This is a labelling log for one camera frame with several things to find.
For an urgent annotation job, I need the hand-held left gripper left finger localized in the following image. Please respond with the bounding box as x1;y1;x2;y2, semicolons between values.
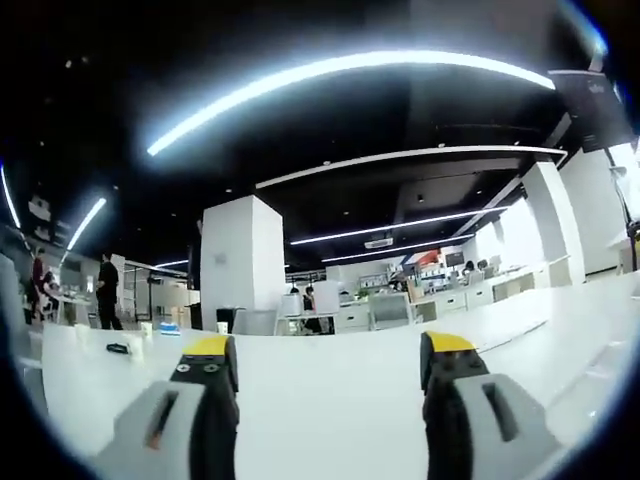
94;335;241;480

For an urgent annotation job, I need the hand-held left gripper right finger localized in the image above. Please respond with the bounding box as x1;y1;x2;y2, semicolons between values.
418;330;566;480

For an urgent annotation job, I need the white office desk row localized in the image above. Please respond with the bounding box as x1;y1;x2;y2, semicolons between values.
329;267;551;334

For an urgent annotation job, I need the white square pillar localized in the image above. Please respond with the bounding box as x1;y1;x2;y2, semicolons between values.
200;194;286;331

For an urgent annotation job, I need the short ceiling light strip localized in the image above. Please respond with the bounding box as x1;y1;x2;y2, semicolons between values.
64;196;108;252

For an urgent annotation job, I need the black hanging banner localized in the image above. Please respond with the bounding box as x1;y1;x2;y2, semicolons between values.
547;68;635;154

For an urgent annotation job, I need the long ceiling light strip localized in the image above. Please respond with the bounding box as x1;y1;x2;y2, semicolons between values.
146;49;557;157

